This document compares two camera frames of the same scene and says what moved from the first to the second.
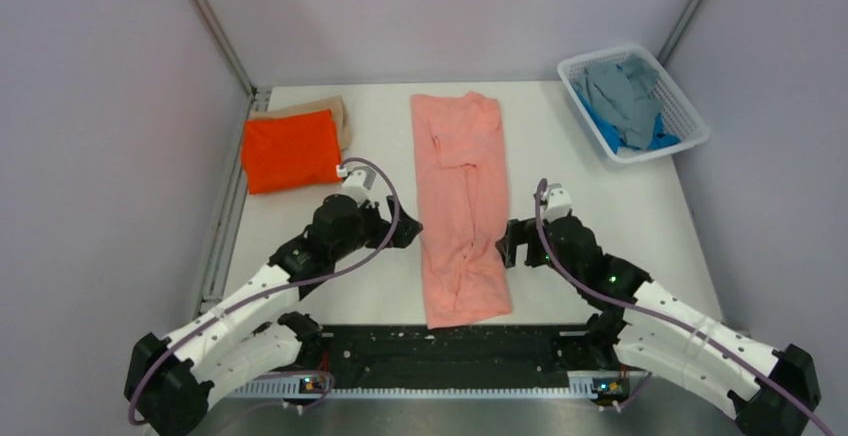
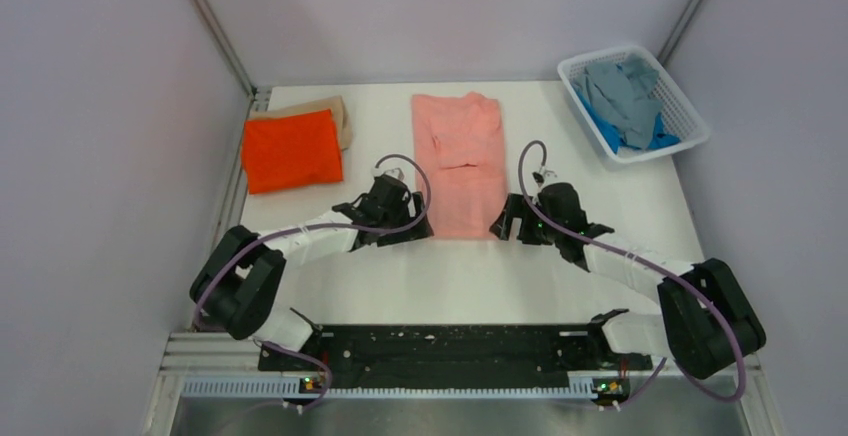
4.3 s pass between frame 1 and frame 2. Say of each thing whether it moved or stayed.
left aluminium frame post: stayed
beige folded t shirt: stayed
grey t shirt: stayed
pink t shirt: moved
